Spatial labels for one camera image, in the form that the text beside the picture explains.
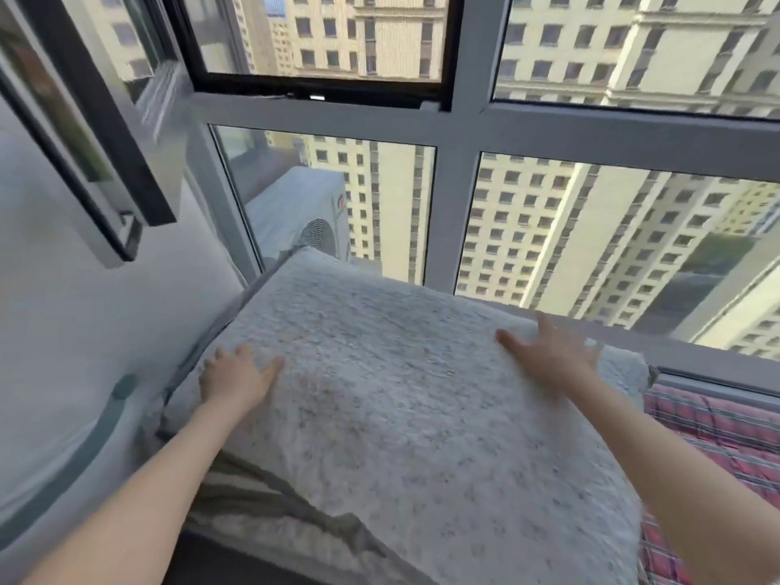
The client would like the person's left hand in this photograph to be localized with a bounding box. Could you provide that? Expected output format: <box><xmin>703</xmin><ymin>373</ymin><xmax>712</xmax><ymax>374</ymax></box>
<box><xmin>201</xmin><ymin>344</ymin><xmax>285</xmax><ymax>419</ymax></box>

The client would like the person's right hand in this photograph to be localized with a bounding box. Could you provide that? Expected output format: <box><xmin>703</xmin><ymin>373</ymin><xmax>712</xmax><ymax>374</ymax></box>
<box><xmin>493</xmin><ymin>313</ymin><xmax>601</xmax><ymax>391</ymax></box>

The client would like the person's right forearm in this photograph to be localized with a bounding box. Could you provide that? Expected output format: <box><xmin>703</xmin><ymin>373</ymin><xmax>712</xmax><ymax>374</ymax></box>
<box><xmin>563</xmin><ymin>369</ymin><xmax>780</xmax><ymax>585</ymax></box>

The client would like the person's left forearm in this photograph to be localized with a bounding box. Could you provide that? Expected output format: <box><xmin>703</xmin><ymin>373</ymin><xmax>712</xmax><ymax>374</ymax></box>
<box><xmin>24</xmin><ymin>401</ymin><xmax>245</xmax><ymax>585</ymax></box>

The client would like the white teal-striped quilt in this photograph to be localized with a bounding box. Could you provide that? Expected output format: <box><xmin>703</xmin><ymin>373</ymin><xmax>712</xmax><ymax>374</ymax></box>
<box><xmin>0</xmin><ymin>128</ymin><xmax>251</xmax><ymax>568</ymax></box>

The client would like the white outdoor air conditioner unit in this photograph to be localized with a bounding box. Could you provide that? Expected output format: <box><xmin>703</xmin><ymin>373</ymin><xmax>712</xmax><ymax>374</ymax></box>
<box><xmin>247</xmin><ymin>164</ymin><xmax>355</xmax><ymax>266</ymax></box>

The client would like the red plaid folded cloth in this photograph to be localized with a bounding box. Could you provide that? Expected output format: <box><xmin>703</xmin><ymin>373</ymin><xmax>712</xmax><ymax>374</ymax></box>
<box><xmin>639</xmin><ymin>381</ymin><xmax>780</xmax><ymax>585</ymax></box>

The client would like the folded bedding on windowsill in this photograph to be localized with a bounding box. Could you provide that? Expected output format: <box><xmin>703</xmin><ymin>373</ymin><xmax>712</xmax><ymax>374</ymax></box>
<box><xmin>0</xmin><ymin>0</ymin><xmax>780</xmax><ymax>397</ymax></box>

